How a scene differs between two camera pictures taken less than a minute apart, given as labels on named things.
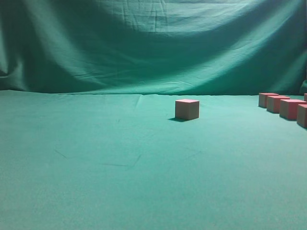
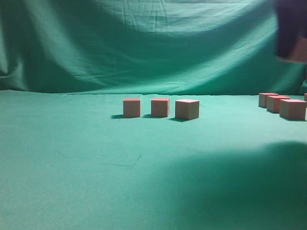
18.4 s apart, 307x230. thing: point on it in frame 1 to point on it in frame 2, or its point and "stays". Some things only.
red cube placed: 187,109 stays
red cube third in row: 288,108 stays
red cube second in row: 273,102 stays
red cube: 301,115 to 299,54
